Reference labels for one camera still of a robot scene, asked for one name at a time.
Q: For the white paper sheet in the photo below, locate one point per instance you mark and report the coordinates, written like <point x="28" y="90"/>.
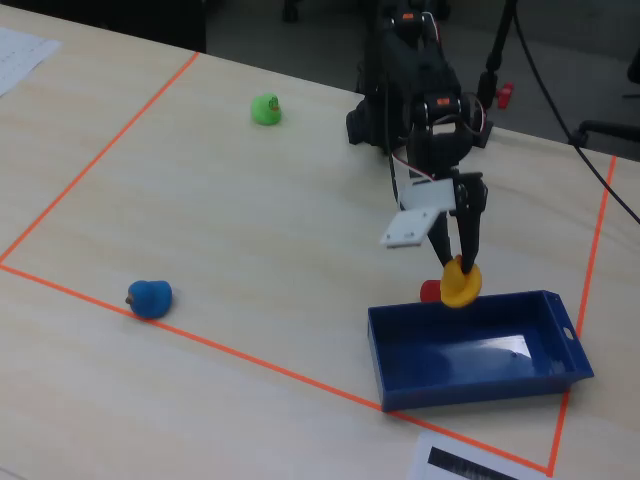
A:
<point x="20" y="57"/>

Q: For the yellow rubber duck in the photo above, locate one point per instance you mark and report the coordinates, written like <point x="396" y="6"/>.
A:
<point x="457" y="290"/>

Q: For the red stand knob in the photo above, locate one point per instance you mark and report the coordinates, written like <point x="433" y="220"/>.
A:
<point x="506" y="95"/>

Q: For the black camera stand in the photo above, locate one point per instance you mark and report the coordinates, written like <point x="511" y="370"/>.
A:
<point x="495" y="55"/>

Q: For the red rubber duck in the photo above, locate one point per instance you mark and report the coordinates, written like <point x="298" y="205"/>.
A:
<point x="430" y="291"/>

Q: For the blue rubber duck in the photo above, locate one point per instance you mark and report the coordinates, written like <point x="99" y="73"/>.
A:
<point x="150" y="300"/>

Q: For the green rubber duck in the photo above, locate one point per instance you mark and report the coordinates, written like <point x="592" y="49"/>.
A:
<point x="265" y="111"/>

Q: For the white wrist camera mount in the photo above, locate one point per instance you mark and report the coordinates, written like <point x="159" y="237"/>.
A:
<point x="415" y="225"/>

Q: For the paper sheet with black print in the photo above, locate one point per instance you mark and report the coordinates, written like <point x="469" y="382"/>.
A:
<point x="421" y="465"/>

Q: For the orange tape strip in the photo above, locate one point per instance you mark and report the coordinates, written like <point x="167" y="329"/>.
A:
<point x="100" y="156"/>
<point x="594" y="250"/>
<point x="250" y="357"/>

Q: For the blue plastic box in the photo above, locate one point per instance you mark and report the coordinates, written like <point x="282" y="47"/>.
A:
<point x="475" y="355"/>

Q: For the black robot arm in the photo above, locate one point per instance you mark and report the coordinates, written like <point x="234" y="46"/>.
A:
<point x="400" y="75"/>

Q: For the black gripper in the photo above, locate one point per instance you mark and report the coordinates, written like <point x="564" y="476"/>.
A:
<point x="469" y="196"/>

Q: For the black office chair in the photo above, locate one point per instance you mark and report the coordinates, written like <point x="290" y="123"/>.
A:
<point x="610" y="127"/>

